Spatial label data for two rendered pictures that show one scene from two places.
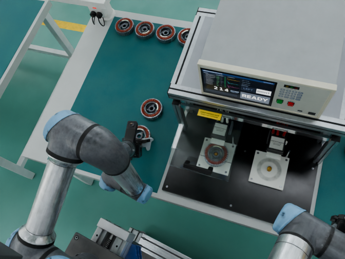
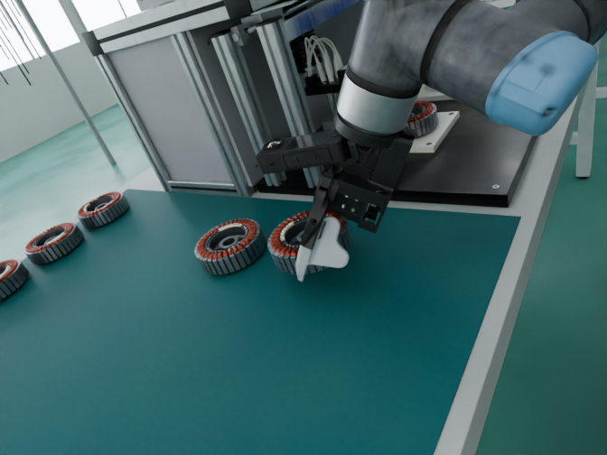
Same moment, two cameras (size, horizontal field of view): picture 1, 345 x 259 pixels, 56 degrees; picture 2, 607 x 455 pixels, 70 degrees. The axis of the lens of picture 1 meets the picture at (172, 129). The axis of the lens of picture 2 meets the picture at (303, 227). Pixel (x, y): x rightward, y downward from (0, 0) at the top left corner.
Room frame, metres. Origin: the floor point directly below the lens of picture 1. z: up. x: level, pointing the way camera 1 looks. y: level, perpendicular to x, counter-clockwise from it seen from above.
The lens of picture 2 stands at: (0.64, 0.65, 1.12)
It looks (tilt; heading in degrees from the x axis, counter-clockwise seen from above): 31 degrees down; 275
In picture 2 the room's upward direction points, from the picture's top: 20 degrees counter-clockwise
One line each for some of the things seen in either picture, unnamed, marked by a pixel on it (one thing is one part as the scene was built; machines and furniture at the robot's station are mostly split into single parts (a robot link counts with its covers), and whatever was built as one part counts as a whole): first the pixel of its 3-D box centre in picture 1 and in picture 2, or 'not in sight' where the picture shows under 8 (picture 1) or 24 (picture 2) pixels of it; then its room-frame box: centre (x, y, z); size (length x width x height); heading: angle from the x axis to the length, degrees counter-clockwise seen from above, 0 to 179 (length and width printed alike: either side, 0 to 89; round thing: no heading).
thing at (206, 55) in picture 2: not in sight; (313, 55); (0.58, -0.40, 0.92); 0.66 x 0.01 x 0.30; 52
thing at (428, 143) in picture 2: not in sight; (408, 132); (0.45, -0.14, 0.78); 0.15 x 0.15 x 0.01; 52
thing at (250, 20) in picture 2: not in sight; (263, 19); (0.66, -0.16, 1.05); 0.06 x 0.04 x 0.04; 52
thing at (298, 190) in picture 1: (242, 160); (424, 115); (0.39, -0.25, 0.76); 0.64 x 0.47 x 0.02; 52
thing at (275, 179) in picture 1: (268, 169); (448, 85); (0.30, -0.33, 0.78); 0.15 x 0.15 x 0.01; 52
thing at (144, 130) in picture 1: (139, 136); (310, 239); (0.68, 0.16, 0.80); 0.11 x 0.11 x 0.04
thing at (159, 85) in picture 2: not in sight; (176, 124); (0.89, -0.23, 0.91); 0.28 x 0.03 x 0.32; 142
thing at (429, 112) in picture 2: not in sight; (406, 120); (0.45, -0.14, 0.80); 0.11 x 0.11 x 0.04
